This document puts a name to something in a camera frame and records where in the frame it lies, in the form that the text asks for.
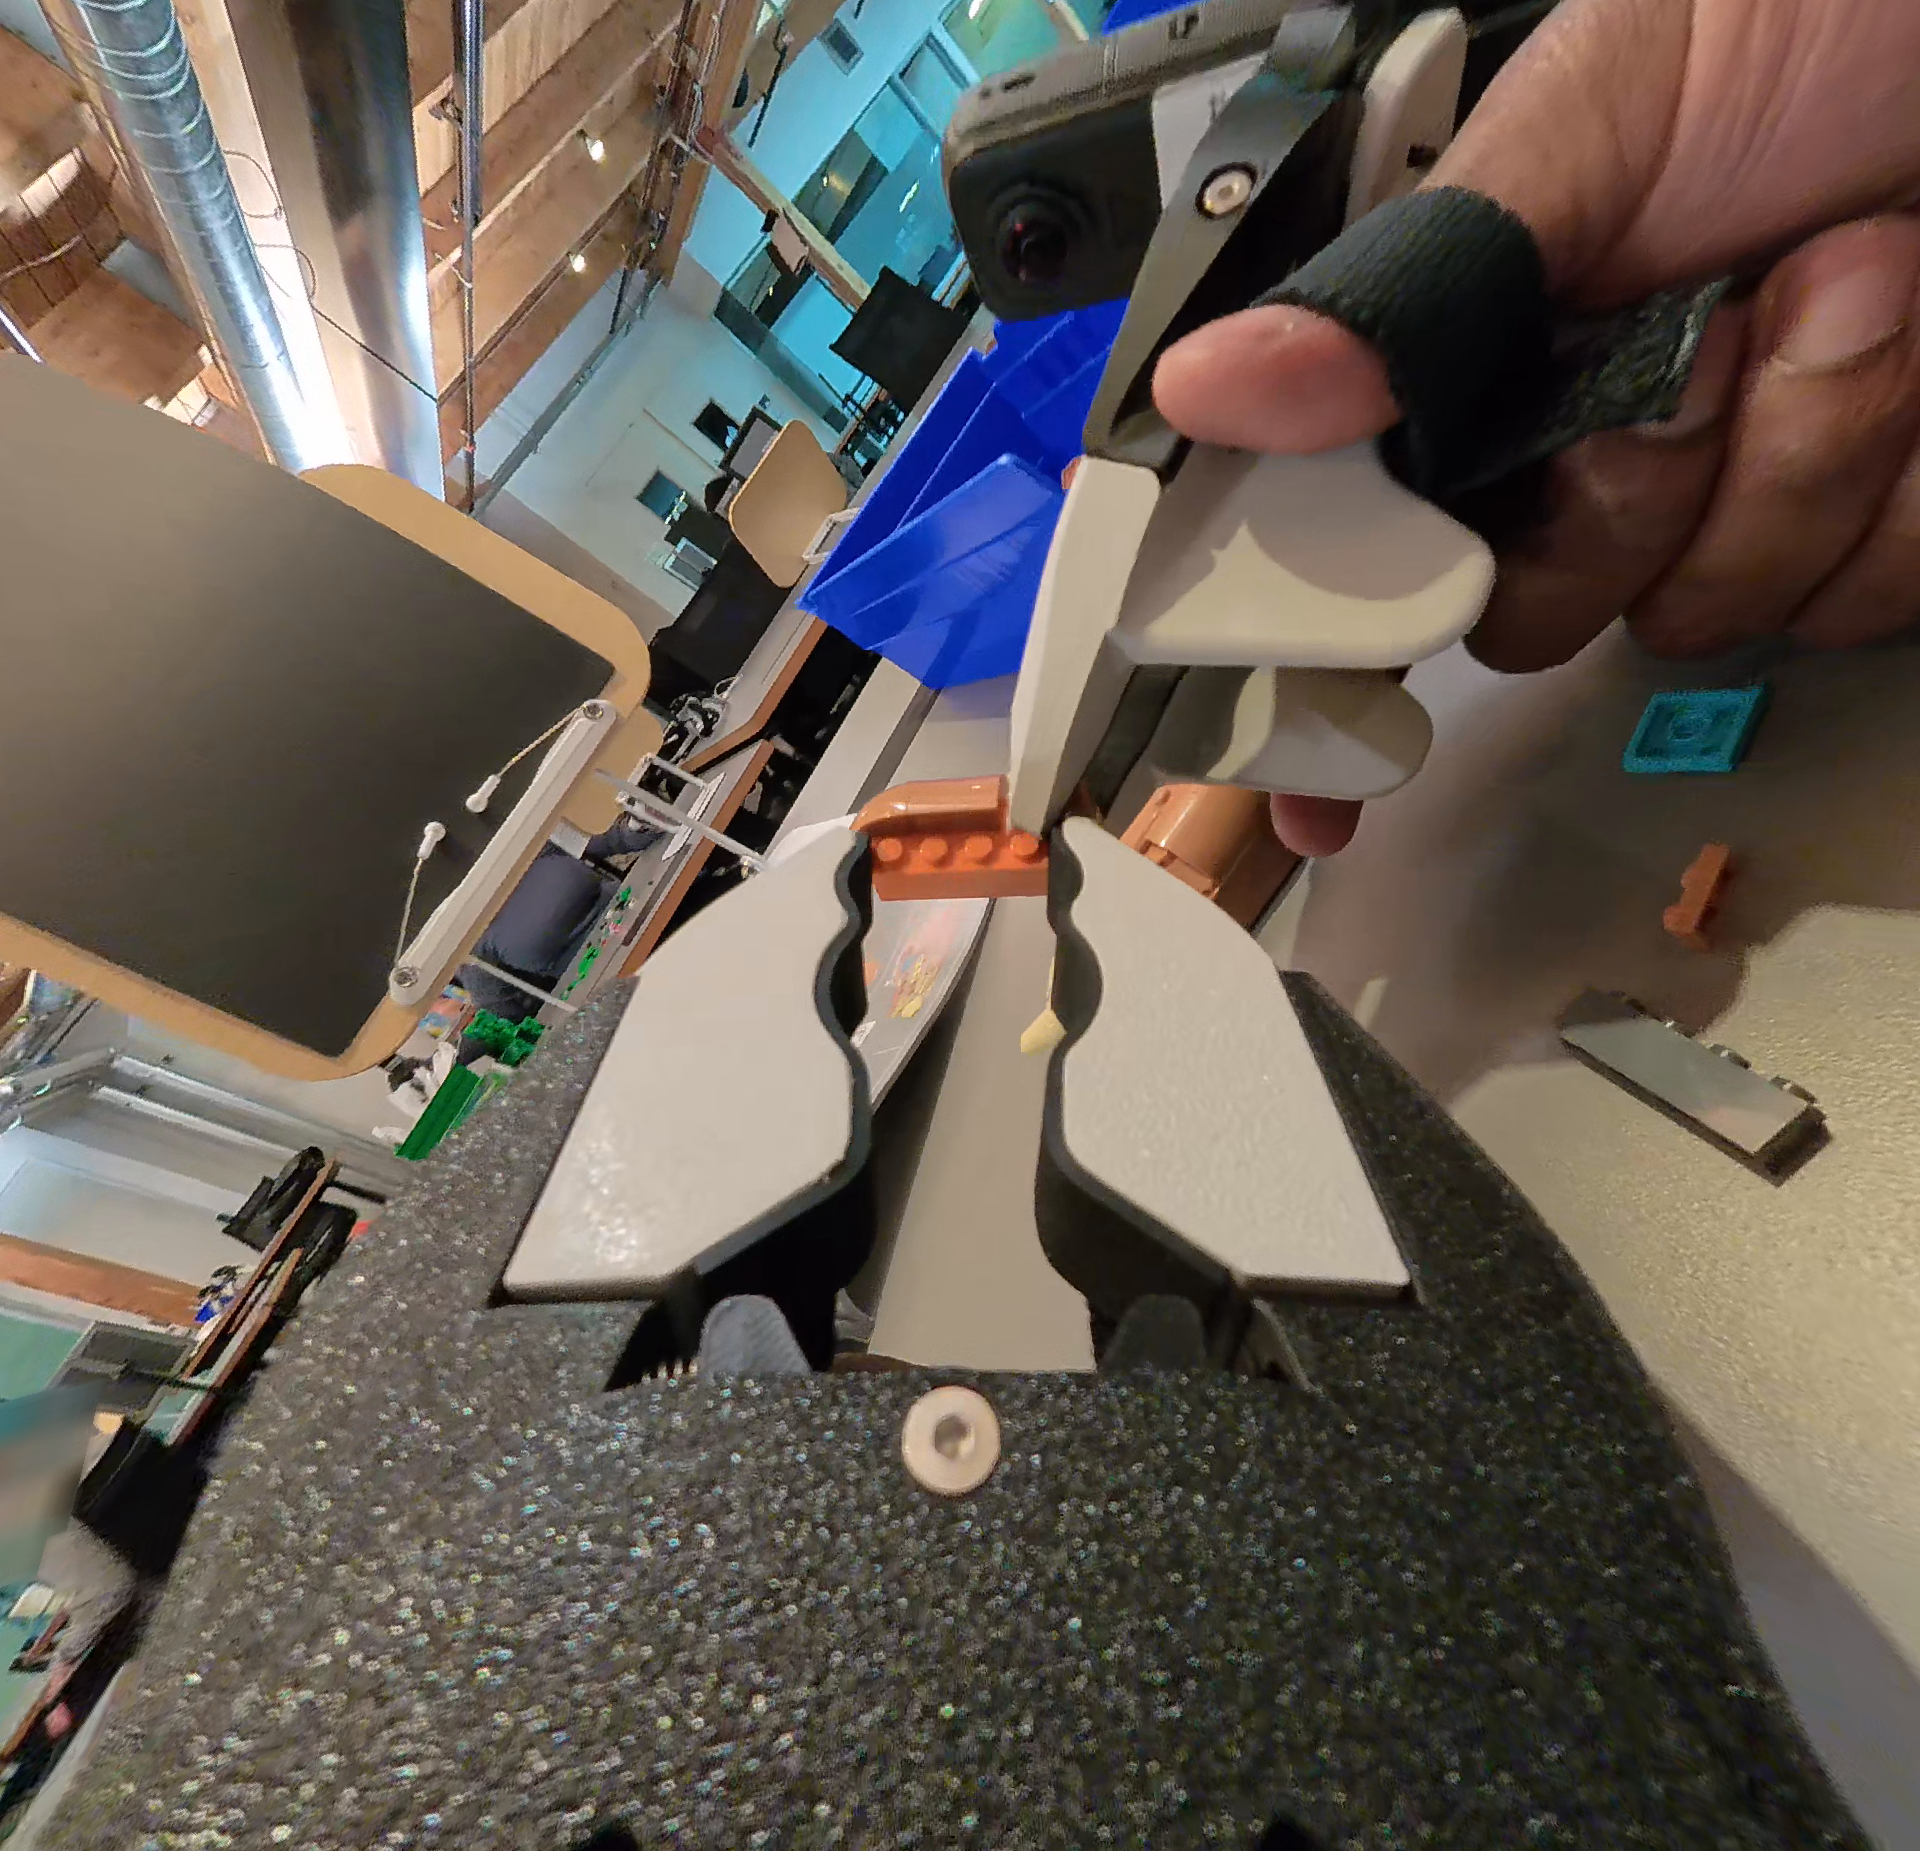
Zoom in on black wood-rimmed board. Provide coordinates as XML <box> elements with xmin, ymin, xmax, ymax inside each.
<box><xmin>0</xmin><ymin>351</ymin><xmax>655</xmax><ymax>1084</ymax></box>

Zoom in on small brown toy brick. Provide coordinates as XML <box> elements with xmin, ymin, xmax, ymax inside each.
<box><xmin>1662</xmin><ymin>845</ymin><xmax>1735</xmax><ymax>953</ymax></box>

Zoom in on grey toy plate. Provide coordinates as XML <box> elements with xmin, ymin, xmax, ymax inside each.
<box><xmin>1557</xmin><ymin>988</ymin><xmax>1830</xmax><ymax>1179</ymax></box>

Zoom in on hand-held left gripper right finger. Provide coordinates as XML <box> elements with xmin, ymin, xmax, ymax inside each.
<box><xmin>1031</xmin><ymin>815</ymin><xmax>1415</xmax><ymax>1310</ymax></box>

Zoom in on green toy bricks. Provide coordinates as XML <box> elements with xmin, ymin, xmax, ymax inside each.
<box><xmin>393</xmin><ymin>1012</ymin><xmax>542</xmax><ymax>1164</ymax></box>

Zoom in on brown toy brick model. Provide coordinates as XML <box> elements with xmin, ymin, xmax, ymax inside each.
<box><xmin>1118</xmin><ymin>783</ymin><xmax>1307</xmax><ymax>931</ymax></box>

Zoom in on person's right hand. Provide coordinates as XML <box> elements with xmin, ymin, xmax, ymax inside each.
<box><xmin>1153</xmin><ymin>0</ymin><xmax>1920</xmax><ymax>865</ymax></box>

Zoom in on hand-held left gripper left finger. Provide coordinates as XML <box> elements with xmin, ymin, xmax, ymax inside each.
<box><xmin>498</xmin><ymin>835</ymin><xmax>875</xmax><ymax>1310</ymax></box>

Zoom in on open instruction booklet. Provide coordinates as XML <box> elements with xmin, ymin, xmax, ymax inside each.
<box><xmin>781</xmin><ymin>815</ymin><xmax>993</xmax><ymax>1105</ymax></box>

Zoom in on wooden chair back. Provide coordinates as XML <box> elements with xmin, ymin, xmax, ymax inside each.
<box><xmin>728</xmin><ymin>418</ymin><xmax>854</xmax><ymax>589</ymax></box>

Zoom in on teal toy plate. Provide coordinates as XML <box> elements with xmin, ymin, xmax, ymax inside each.
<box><xmin>1623</xmin><ymin>682</ymin><xmax>1769</xmax><ymax>777</ymax></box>

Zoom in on black monitor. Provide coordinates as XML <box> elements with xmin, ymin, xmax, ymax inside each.
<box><xmin>831</xmin><ymin>270</ymin><xmax>976</xmax><ymax>405</ymax></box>

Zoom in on long silver ventilation duct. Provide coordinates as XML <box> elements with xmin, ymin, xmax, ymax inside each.
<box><xmin>31</xmin><ymin>0</ymin><xmax>325</xmax><ymax>475</ymax></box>

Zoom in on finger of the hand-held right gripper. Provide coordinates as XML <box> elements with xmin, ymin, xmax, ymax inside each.
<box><xmin>1005</xmin><ymin>457</ymin><xmax>1167</xmax><ymax>845</ymax></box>

